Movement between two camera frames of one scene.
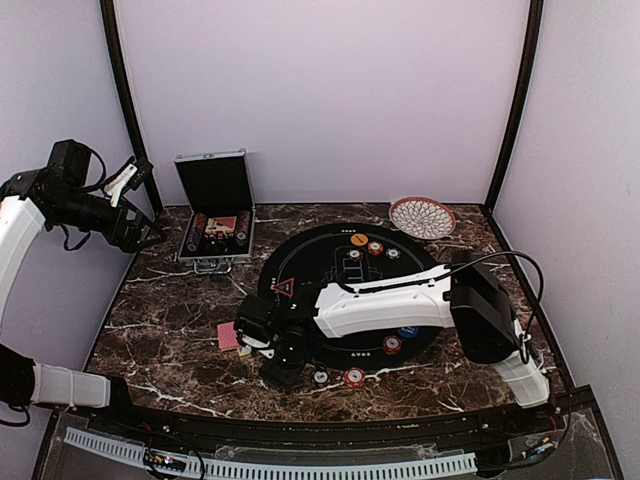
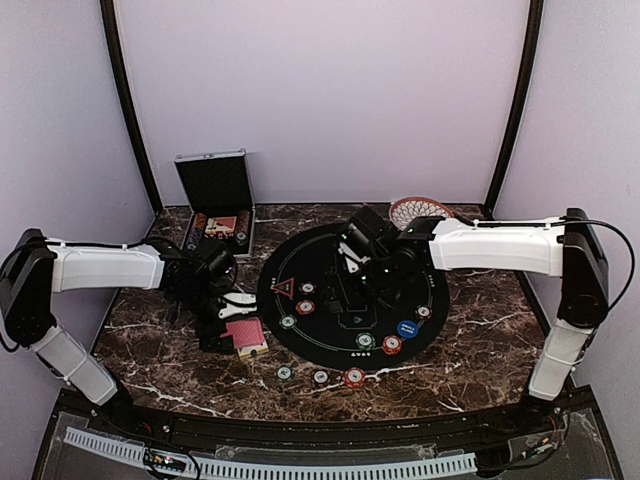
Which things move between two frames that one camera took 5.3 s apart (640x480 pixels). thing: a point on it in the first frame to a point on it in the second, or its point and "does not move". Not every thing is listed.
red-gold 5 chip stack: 354,377 does not move
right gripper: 281,377 to 333,295
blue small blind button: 409,331 does not move
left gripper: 127,241 to 204,331
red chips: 392,344 does not move
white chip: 320,377 does not move
